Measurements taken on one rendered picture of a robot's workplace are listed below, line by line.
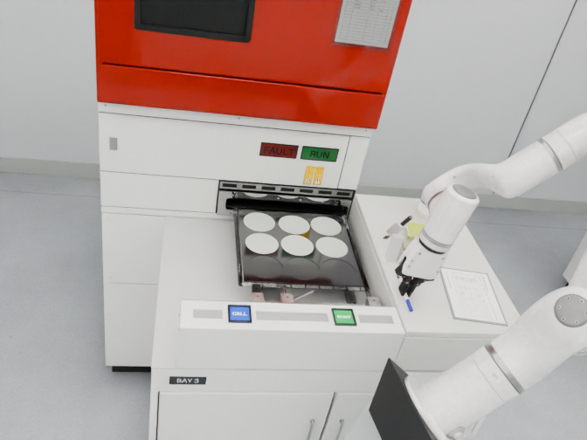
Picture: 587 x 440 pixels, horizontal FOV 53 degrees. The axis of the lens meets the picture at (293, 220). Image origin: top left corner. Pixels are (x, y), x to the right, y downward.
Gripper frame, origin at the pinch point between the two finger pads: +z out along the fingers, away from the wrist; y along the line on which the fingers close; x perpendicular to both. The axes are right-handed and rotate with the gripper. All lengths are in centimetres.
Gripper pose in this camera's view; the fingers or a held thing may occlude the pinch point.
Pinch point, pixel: (406, 287)
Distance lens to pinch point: 158.7
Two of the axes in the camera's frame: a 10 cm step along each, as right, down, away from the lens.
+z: -3.3, 7.8, 5.3
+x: 1.2, 5.9, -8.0
